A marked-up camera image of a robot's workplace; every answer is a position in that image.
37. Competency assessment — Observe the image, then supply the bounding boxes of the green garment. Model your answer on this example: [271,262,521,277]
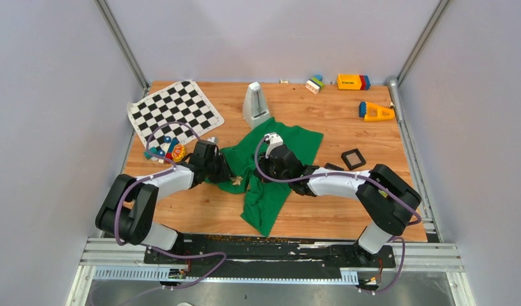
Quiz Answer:
[205,117,325,238]

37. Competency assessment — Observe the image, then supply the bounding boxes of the small black frame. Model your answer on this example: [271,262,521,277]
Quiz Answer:
[324,163,345,171]

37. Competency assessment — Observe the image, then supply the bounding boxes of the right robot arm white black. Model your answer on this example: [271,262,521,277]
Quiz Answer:
[254,145,422,266]

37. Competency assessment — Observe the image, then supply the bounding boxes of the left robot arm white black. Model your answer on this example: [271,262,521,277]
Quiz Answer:
[95,139,233,263]

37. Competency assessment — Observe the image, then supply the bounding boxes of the yellow round toy block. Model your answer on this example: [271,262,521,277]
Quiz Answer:
[171,144,187,163]

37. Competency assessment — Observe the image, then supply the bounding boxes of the blue red toy block figure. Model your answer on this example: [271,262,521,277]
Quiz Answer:
[158,136,179,160]

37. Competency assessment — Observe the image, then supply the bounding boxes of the teal toy block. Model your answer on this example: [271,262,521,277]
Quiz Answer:
[143,147,159,161]

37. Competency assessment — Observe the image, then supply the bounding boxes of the grey metronome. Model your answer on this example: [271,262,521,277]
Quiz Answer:
[242,82,272,129]

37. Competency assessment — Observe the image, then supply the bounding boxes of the black white checkerboard sheet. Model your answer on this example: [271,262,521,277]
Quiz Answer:
[127,81,224,150]

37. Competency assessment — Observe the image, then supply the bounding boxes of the white green blue toy blocks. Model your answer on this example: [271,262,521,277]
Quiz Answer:
[305,75,325,94]

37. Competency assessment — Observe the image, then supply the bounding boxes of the orange blue toy ramp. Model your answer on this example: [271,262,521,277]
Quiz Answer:
[358,101,395,122]

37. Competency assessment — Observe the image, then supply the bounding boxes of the yellow red blue toy block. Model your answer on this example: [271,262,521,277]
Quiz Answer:
[337,74,371,91]

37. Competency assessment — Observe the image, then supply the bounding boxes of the grey metal pipe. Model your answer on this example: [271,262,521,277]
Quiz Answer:
[386,76,404,123]

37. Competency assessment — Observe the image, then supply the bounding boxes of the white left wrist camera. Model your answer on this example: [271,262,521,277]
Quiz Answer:
[207,136,219,145]

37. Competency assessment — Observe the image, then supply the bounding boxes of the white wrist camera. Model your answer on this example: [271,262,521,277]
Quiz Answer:
[264,133,284,159]
[207,136,219,145]

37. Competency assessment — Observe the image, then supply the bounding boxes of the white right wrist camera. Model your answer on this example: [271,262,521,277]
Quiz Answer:
[264,133,284,159]

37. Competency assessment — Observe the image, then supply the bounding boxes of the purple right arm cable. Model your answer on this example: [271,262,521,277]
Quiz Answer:
[253,135,423,295]

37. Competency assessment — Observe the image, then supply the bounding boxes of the black square frame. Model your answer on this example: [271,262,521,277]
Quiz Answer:
[341,148,367,171]

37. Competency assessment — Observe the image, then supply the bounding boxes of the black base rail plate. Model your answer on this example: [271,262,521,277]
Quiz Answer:
[143,233,397,280]

